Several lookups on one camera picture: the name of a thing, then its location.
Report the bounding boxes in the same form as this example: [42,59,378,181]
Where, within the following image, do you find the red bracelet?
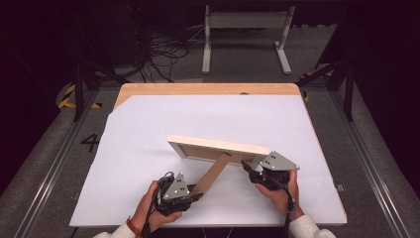
[126,215,144,238]

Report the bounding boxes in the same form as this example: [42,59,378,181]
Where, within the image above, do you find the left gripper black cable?
[141,171,175,238]

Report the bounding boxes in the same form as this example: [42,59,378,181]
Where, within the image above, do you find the yellow black hazard tape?
[58,83,103,110]

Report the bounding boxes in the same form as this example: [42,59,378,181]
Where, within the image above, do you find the black metal stand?
[295,9,358,122]
[70,6,133,122]

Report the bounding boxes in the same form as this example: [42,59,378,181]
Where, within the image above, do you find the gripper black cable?
[141,171,175,238]
[263,175,298,232]

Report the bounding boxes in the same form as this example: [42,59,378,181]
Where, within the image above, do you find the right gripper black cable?
[263,175,298,232]

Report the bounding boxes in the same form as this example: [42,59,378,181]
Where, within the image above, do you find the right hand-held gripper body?
[248,151,301,191]

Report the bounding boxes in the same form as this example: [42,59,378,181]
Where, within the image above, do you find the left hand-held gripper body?
[155,172,199,216]

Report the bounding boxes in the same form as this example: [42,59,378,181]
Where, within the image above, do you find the person's right hand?
[255,170,305,220]

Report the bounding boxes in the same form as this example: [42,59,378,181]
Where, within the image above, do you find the bundle of black cables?
[140,33,190,83]

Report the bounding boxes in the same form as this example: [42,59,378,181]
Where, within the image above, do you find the wooden picture frame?
[166,134,270,196]

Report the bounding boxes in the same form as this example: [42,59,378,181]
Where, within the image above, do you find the person's left hand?
[131,179,183,234]

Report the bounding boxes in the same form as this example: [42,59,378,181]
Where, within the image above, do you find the white table sheet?
[68,94,348,229]

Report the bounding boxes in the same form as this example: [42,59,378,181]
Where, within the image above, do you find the aluminium floor rail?
[14,90,100,238]
[330,90,410,238]

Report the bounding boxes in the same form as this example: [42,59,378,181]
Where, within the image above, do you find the white metal stand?
[201,4,296,75]

